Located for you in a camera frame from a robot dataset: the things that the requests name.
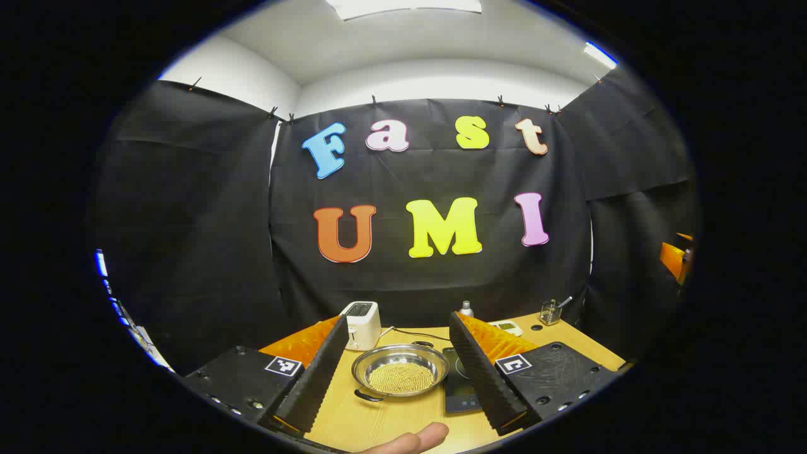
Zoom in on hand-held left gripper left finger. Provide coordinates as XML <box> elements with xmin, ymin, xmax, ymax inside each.
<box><xmin>182</xmin><ymin>314</ymin><xmax>349</xmax><ymax>436</ymax></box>

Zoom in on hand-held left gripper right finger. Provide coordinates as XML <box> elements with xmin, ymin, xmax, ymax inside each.
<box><xmin>448</xmin><ymin>310</ymin><xmax>625</xmax><ymax>437</ymax></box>

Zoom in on black induction cooktop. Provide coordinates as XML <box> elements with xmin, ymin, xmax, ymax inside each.
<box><xmin>441</xmin><ymin>347</ymin><xmax>486</xmax><ymax>415</ymax></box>

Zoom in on stainless steel pot black handles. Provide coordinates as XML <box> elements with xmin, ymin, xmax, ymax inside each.
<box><xmin>351</xmin><ymin>340</ymin><xmax>450</xmax><ymax>403</ymax></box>

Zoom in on white toaster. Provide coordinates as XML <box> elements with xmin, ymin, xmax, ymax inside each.
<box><xmin>339</xmin><ymin>301</ymin><xmax>382</xmax><ymax>351</ymax></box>

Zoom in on pile of soybeans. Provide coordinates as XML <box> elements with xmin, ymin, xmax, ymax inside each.
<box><xmin>368</xmin><ymin>362</ymin><xmax>436</xmax><ymax>395</ymax></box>

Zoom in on small ceiling light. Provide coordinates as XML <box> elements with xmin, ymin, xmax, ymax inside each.
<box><xmin>583</xmin><ymin>41</ymin><xmax>618</xmax><ymax>70</ymax></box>

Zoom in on black backdrop cloth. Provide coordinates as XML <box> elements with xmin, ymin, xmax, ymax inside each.
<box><xmin>88</xmin><ymin>66</ymin><xmax>700</xmax><ymax>379</ymax></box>

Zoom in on large ceiling light panel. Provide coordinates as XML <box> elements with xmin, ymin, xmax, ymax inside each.
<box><xmin>325</xmin><ymin>0</ymin><xmax>483</xmax><ymax>21</ymax></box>

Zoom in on black power cable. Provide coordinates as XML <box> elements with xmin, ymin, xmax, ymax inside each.
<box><xmin>380</xmin><ymin>326</ymin><xmax>451</xmax><ymax>342</ymax></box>

